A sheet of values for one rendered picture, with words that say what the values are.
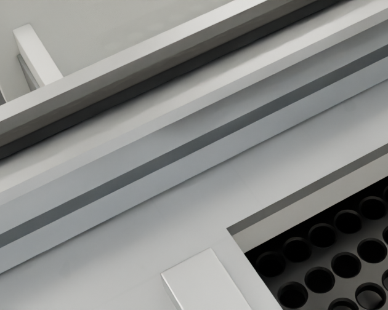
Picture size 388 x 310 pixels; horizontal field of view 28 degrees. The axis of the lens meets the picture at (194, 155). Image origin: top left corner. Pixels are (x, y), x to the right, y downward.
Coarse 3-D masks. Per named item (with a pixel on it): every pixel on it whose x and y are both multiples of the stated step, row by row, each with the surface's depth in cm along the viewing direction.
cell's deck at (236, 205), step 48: (384, 96) 34; (288, 144) 33; (336, 144) 33; (384, 144) 33; (192, 192) 32; (240, 192) 32; (288, 192) 32; (336, 192) 34; (96, 240) 31; (144, 240) 31; (192, 240) 31; (240, 240) 32; (0, 288) 30; (48, 288) 30; (96, 288) 30; (144, 288) 30; (240, 288) 29
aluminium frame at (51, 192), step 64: (320, 0) 31; (384, 0) 32; (192, 64) 30; (256, 64) 30; (320, 64) 31; (384, 64) 34; (64, 128) 29; (128, 128) 29; (192, 128) 30; (256, 128) 32; (0, 192) 28; (64, 192) 29; (128, 192) 31; (0, 256) 30
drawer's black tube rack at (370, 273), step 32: (384, 192) 37; (320, 224) 36; (352, 224) 39; (384, 224) 36; (256, 256) 35; (288, 256) 38; (320, 256) 35; (352, 256) 35; (384, 256) 35; (288, 288) 35; (320, 288) 37; (352, 288) 34; (384, 288) 34
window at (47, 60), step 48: (0, 0) 24; (48, 0) 25; (96, 0) 26; (144, 0) 27; (192, 0) 28; (240, 0) 29; (288, 0) 31; (0, 48) 25; (48, 48) 26; (96, 48) 27; (144, 48) 28; (192, 48) 30; (0, 96) 27; (48, 96) 28
